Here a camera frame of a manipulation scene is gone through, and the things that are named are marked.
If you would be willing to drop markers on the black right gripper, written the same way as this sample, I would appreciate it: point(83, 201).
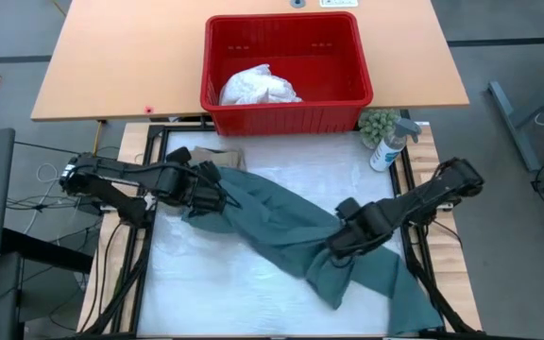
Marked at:
point(362, 229)

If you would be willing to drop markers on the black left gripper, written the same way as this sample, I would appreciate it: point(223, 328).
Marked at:
point(206, 189)

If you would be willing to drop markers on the grey-teal trousers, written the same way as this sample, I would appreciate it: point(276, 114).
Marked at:
point(277, 222)

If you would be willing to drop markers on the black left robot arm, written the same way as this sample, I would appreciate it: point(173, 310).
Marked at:
point(111, 167)

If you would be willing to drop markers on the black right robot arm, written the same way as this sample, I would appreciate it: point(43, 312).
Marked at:
point(442, 184)

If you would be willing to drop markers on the red plastic laundry bin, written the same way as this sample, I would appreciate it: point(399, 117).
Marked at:
point(286, 120)

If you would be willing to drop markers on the white spray bottle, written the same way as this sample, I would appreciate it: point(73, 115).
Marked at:
point(385, 153)

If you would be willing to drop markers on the small pink marker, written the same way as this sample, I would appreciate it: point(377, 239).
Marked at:
point(149, 110)

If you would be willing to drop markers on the small potted succulent plant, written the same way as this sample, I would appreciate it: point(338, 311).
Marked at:
point(376, 125)

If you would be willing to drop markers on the white towel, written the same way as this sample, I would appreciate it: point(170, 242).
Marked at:
point(258, 87)

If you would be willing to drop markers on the light wooden desk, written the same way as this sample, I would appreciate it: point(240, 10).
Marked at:
point(125, 56)

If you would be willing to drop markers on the black side table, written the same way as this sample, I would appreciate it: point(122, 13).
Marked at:
point(40, 250)

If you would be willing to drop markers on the grey desk leg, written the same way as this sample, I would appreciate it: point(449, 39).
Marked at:
point(513, 113)

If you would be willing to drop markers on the white desk socket panel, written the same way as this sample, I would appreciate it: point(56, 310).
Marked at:
point(339, 3)

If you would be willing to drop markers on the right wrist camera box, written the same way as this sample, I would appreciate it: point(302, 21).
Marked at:
point(347, 208)

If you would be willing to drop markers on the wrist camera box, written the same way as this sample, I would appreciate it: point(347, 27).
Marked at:
point(347, 208)
point(178, 155)

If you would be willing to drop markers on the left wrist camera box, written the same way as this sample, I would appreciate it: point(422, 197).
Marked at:
point(178, 155)

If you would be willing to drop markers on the black aluminium table frame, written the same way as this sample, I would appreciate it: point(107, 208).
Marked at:
point(156, 130)

